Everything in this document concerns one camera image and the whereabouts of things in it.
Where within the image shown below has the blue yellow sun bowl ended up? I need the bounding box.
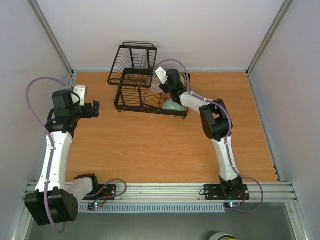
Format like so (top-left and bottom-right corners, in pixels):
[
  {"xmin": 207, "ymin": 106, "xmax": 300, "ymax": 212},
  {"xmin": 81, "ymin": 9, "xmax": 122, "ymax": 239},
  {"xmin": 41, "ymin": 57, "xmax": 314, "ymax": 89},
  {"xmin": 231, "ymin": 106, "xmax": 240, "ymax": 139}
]
[{"xmin": 178, "ymin": 71, "xmax": 188, "ymax": 87}]

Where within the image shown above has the aluminium frame rail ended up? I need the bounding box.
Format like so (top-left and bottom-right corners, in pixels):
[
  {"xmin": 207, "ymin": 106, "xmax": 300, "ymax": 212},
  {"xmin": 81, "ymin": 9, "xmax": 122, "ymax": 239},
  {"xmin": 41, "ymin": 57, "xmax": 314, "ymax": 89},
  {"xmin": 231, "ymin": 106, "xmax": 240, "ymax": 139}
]
[{"xmin": 23, "ymin": 181, "xmax": 298, "ymax": 203}]

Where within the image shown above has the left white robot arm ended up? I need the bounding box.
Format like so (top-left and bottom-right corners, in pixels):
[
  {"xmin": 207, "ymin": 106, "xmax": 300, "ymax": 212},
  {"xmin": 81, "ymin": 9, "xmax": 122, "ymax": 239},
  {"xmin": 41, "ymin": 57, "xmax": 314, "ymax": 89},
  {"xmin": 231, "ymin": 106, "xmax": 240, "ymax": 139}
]
[{"xmin": 24, "ymin": 85, "xmax": 101, "ymax": 226}]

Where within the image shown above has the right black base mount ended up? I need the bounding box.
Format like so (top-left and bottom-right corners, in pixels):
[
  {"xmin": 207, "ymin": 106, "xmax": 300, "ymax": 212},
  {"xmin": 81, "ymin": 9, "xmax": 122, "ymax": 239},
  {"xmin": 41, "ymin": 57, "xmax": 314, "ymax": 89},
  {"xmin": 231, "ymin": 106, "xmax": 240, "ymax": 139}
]
[{"xmin": 201, "ymin": 184, "xmax": 250, "ymax": 201}]

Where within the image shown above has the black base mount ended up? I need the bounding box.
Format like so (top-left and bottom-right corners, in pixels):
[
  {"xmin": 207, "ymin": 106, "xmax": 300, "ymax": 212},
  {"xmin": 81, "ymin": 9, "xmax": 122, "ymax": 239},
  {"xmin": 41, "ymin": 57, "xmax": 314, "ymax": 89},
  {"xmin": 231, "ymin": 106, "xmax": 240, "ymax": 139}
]
[
  {"xmin": 201, "ymin": 184, "xmax": 250, "ymax": 201},
  {"xmin": 83, "ymin": 184, "xmax": 117, "ymax": 201}
]

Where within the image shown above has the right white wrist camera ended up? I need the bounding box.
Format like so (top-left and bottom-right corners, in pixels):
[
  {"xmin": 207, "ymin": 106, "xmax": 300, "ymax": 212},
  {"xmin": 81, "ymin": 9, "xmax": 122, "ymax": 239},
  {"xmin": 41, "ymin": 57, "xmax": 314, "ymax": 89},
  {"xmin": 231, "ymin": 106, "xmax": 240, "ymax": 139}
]
[{"xmin": 155, "ymin": 67, "xmax": 167, "ymax": 85}]

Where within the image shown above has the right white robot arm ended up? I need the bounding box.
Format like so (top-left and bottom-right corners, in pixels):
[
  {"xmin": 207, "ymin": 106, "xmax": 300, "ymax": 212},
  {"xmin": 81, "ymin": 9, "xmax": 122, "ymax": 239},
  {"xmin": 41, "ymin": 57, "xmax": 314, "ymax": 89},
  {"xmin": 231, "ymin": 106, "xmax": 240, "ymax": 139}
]
[{"xmin": 155, "ymin": 67, "xmax": 243, "ymax": 198}]

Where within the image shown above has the small circuit board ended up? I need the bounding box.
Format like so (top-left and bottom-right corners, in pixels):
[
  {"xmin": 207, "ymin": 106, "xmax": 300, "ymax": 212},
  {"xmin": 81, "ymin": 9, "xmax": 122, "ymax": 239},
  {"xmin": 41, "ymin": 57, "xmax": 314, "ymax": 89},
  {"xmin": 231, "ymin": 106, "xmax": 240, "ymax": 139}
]
[
  {"xmin": 87, "ymin": 202, "xmax": 104, "ymax": 211},
  {"xmin": 224, "ymin": 201, "xmax": 242, "ymax": 209}
]

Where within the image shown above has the yellow white round object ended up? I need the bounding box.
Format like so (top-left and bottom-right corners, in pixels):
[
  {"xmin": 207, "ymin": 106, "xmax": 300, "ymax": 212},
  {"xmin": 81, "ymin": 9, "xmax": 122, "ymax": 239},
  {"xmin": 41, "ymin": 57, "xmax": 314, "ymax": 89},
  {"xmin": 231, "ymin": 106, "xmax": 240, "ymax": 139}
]
[{"xmin": 209, "ymin": 232, "xmax": 238, "ymax": 240}]

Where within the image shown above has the right small circuit board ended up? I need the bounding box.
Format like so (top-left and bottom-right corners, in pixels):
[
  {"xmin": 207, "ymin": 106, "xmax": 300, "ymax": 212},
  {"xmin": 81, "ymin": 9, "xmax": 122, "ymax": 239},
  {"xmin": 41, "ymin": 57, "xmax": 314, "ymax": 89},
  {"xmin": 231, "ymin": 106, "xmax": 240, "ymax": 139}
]
[{"xmin": 224, "ymin": 201, "xmax": 242, "ymax": 209}]

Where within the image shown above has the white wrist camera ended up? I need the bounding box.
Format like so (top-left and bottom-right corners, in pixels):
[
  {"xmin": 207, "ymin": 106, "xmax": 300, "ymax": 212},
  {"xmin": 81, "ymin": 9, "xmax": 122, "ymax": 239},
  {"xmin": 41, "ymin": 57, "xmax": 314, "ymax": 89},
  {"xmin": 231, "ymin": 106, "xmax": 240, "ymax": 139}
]
[
  {"xmin": 71, "ymin": 85, "xmax": 88, "ymax": 106},
  {"xmin": 155, "ymin": 67, "xmax": 167, "ymax": 85}
]

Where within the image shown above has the left small circuit board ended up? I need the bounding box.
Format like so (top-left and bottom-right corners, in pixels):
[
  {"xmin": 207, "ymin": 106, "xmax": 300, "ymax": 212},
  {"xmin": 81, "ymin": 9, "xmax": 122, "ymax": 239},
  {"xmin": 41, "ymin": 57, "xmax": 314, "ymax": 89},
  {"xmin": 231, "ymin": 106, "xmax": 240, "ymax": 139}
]
[{"xmin": 87, "ymin": 202, "xmax": 104, "ymax": 211}]

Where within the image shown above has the red eye pattern bowl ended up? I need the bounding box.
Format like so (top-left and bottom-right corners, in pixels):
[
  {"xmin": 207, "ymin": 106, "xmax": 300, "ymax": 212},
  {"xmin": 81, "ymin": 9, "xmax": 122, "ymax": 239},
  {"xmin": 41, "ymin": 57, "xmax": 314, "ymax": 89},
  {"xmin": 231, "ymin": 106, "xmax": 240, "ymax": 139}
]
[{"xmin": 150, "ymin": 74, "xmax": 163, "ymax": 94}]

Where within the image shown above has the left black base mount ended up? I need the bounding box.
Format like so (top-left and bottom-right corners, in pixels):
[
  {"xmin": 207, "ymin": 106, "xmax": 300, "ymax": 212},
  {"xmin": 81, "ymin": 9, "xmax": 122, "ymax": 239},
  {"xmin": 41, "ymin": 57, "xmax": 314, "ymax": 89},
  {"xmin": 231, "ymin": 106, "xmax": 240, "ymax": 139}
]
[{"xmin": 83, "ymin": 184, "xmax": 117, "ymax": 201}]

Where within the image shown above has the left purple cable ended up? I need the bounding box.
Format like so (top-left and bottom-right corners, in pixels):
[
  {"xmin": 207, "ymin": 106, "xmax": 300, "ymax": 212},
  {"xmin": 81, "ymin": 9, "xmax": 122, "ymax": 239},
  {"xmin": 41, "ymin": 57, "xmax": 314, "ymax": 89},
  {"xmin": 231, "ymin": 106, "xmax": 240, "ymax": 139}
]
[{"xmin": 26, "ymin": 76, "xmax": 76, "ymax": 234}]

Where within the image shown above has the light green bowl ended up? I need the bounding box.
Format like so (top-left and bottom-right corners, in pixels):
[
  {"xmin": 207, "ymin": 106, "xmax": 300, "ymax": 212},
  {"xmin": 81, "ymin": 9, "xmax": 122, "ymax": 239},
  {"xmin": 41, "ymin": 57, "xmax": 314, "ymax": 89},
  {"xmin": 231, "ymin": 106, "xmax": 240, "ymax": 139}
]
[{"xmin": 162, "ymin": 98, "xmax": 185, "ymax": 112}]

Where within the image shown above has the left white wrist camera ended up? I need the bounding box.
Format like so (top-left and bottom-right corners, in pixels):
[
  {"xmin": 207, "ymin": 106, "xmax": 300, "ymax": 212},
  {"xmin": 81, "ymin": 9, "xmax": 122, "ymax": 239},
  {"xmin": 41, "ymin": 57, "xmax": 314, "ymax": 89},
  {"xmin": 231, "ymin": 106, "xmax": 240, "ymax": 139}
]
[{"xmin": 71, "ymin": 85, "xmax": 88, "ymax": 106}]

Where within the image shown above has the black wire dish rack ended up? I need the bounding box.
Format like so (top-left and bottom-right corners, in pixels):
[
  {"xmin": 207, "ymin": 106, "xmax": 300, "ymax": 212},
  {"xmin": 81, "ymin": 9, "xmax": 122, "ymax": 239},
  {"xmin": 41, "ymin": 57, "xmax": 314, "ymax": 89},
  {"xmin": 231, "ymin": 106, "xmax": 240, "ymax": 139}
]
[{"xmin": 107, "ymin": 42, "xmax": 188, "ymax": 119}]

